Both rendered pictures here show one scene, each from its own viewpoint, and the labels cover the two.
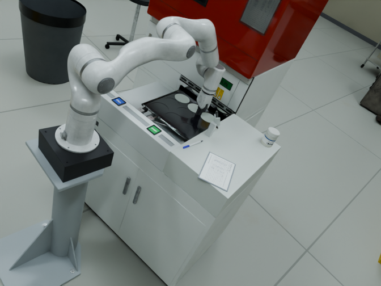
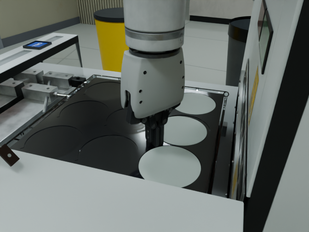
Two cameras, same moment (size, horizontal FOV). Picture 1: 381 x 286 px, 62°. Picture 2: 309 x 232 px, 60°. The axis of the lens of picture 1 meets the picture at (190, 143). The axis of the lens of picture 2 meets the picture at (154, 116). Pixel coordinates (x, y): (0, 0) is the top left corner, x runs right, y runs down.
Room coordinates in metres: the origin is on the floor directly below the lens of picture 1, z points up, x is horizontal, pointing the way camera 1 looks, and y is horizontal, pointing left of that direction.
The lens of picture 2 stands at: (1.60, -0.36, 1.19)
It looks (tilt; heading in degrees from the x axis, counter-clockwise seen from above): 32 degrees down; 84
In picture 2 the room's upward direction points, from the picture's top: straight up
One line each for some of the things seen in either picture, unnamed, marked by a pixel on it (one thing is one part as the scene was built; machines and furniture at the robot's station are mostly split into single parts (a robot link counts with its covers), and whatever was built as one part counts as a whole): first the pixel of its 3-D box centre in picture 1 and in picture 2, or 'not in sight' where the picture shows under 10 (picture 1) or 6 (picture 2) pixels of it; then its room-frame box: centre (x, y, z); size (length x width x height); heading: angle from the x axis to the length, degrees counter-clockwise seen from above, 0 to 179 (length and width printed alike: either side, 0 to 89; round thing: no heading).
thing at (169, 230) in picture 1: (161, 182); not in sight; (1.47, 0.07, 0.41); 0.96 x 0.64 x 0.82; 67
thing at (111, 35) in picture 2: not in sight; (123, 54); (1.56, 2.08, 0.37); 0.47 x 0.47 x 0.74
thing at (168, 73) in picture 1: (189, 71); (257, 43); (1.88, 0.19, 1.02); 0.81 x 0.03 x 0.40; 67
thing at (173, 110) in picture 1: (184, 113); (131, 120); (1.60, 0.11, 0.90); 0.34 x 0.34 x 0.01; 67
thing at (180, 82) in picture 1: (202, 102); (237, 135); (1.80, 0.04, 0.89); 0.44 x 0.02 x 0.10; 67
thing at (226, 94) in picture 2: (162, 96); (156, 84); (1.67, 0.27, 0.90); 0.37 x 0.01 x 0.01; 157
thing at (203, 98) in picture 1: (205, 97); (154, 76); (1.64, 0.03, 1.03); 0.10 x 0.07 x 0.11; 31
